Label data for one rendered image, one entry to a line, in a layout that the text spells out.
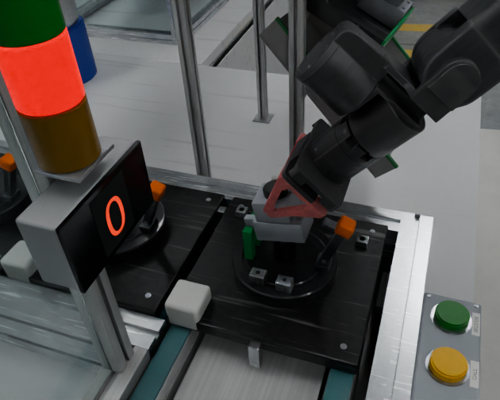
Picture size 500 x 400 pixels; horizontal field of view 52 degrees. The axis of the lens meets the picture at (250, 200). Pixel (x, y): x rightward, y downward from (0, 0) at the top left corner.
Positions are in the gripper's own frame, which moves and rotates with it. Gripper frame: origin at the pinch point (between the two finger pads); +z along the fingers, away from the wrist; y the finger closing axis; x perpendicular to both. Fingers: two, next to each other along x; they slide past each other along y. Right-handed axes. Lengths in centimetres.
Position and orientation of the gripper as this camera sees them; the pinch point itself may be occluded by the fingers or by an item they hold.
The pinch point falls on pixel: (277, 198)
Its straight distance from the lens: 62.6
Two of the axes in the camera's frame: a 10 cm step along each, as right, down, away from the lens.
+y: -3.4, 6.1, -7.1
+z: -5.9, 4.5, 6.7
